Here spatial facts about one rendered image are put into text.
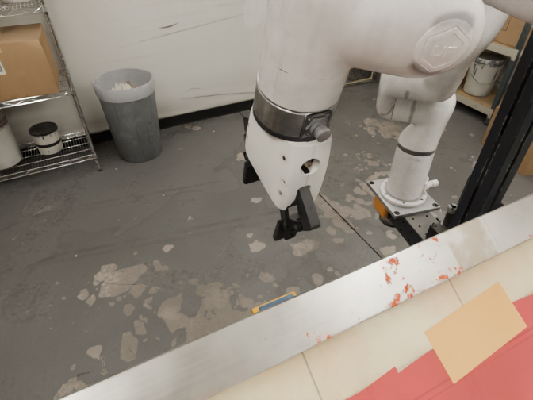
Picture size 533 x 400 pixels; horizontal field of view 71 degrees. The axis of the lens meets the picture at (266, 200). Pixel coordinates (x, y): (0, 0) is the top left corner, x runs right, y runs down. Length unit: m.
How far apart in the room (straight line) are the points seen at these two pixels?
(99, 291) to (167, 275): 0.39
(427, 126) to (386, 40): 0.69
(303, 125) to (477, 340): 0.25
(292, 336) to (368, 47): 0.21
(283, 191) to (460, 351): 0.22
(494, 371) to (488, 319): 0.05
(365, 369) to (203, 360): 0.14
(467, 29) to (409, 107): 0.65
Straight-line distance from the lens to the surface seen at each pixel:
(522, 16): 0.44
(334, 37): 0.28
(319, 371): 0.34
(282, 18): 0.28
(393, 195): 1.08
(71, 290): 2.52
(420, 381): 0.38
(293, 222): 0.41
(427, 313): 0.39
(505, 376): 0.44
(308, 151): 0.34
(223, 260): 2.41
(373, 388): 0.36
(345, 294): 0.31
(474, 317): 0.42
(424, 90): 0.86
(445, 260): 0.37
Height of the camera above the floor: 1.80
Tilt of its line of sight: 40 degrees down
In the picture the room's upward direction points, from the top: straight up
